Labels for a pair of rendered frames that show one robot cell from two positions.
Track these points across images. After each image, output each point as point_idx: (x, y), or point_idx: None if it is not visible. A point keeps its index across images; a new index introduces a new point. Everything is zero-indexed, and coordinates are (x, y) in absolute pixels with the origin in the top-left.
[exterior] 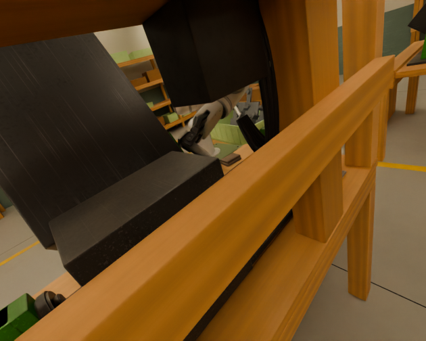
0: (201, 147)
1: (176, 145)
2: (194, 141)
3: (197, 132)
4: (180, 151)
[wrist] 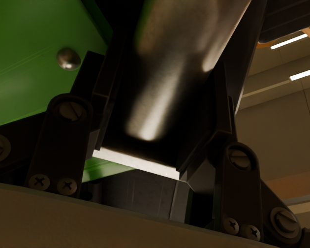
0: (233, 22)
1: (250, 67)
2: (220, 88)
3: (252, 167)
4: (259, 34)
